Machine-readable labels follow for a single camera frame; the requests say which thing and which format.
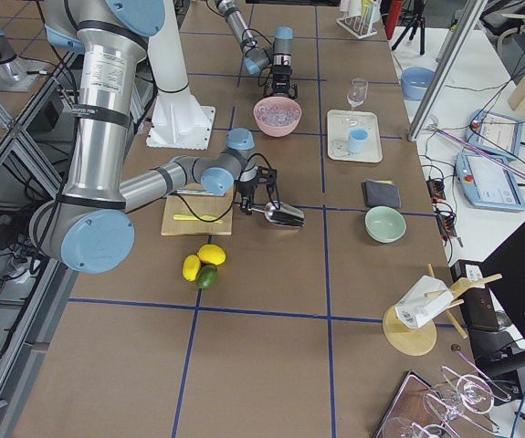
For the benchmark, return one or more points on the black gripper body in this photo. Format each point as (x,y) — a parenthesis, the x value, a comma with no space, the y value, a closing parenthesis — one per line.
(282,76)
(245,188)

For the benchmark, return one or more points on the pink bowl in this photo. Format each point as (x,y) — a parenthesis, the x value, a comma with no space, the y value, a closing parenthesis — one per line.
(274,131)

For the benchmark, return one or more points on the metal ice scoop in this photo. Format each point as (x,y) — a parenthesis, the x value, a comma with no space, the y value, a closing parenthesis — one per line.
(281,214)

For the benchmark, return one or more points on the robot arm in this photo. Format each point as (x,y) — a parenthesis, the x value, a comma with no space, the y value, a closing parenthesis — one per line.
(87,226)
(271,61)

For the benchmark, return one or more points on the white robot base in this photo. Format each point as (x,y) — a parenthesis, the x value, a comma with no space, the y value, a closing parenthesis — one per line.
(178,120)

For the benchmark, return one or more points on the small blue cup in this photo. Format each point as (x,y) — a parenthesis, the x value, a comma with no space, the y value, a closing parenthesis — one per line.
(356,140)

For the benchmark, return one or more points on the wooden cutting board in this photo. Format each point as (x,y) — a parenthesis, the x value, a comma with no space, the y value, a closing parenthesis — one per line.
(194,211)

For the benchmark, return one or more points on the white serving tray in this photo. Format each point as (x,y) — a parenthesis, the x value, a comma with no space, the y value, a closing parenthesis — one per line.
(338,132)

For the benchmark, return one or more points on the yellow lemon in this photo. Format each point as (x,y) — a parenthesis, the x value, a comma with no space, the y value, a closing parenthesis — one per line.
(191,267)
(212,254)

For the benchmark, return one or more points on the yellow plastic knife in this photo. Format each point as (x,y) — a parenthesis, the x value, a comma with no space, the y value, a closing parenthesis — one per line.
(205,218)

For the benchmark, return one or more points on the clear wine glass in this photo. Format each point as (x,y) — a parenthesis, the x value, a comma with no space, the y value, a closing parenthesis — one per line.
(356,96)

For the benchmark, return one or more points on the green lime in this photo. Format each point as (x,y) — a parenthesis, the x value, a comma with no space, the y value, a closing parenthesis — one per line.
(207,277)

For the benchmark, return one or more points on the grey yellow cloth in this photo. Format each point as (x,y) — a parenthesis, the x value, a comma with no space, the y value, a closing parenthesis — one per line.
(376,193)

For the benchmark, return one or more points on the green bowl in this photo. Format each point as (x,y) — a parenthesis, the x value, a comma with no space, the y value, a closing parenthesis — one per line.
(384,224)

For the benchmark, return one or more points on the large blue bowl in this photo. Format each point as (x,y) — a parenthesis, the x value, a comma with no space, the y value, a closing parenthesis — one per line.
(415,82)

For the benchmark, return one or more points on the black tripod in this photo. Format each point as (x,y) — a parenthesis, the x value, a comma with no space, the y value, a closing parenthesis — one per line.
(417,24)

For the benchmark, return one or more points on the wooden paper towel stand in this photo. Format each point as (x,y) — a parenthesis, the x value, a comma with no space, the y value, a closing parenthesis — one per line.
(409,324)

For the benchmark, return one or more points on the blue teach pendant far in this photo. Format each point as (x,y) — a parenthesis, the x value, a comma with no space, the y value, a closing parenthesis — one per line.
(495,133)

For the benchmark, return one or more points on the blue teach pendant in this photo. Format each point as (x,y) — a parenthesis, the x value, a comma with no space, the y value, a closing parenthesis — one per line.
(488,183)
(495,133)

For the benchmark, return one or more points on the blue teach pendant near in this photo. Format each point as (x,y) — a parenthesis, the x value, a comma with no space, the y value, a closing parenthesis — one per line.
(488,183)

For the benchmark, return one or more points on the hanging wine glasses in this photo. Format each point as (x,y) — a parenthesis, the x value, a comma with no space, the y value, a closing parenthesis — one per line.
(457,406)

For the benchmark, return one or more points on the white wire cup rack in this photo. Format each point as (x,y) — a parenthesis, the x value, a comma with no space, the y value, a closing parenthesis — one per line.
(359,17)

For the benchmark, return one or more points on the aluminium frame post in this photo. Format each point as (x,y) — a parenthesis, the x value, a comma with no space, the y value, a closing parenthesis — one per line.
(468,20)

